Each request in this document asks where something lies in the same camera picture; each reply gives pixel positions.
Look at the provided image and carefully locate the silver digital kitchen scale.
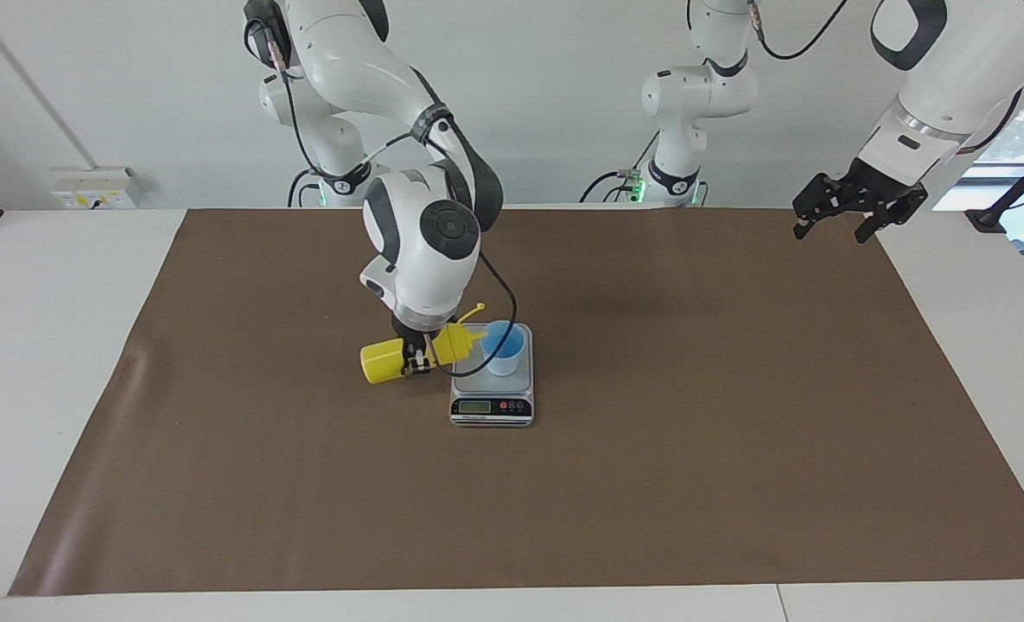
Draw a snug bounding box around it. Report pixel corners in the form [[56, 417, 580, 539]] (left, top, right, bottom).
[[449, 323, 535, 428]]

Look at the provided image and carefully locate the white wall socket box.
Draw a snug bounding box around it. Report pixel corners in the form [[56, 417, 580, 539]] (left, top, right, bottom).
[[50, 167, 145, 211]]

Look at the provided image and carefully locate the black stand pole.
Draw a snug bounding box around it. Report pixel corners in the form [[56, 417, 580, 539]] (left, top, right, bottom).
[[965, 138, 1024, 234]]

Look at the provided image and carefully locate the black right arm base cable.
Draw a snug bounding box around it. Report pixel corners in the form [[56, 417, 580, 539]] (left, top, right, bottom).
[[287, 168, 322, 208]]

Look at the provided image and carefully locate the light blue plastic cup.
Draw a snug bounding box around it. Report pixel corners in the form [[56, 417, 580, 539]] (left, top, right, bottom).
[[480, 321, 527, 377]]

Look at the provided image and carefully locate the brown table mat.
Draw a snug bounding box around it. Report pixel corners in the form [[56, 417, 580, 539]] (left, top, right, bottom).
[[8, 207, 1024, 597]]

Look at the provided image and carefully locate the yellow squeeze bottle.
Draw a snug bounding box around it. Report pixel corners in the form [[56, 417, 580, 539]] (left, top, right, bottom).
[[360, 302, 488, 385]]

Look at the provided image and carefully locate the black arm base cable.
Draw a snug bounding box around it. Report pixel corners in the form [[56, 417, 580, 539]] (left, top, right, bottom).
[[579, 130, 659, 204], [287, 168, 322, 208]]

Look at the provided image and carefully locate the black left arm base cable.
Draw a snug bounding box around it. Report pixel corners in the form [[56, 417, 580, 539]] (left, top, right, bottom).
[[579, 130, 659, 204]]

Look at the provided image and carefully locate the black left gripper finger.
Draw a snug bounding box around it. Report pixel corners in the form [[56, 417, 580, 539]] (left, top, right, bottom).
[[855, 186, 929, 244], [792, 173, 849, 240]]

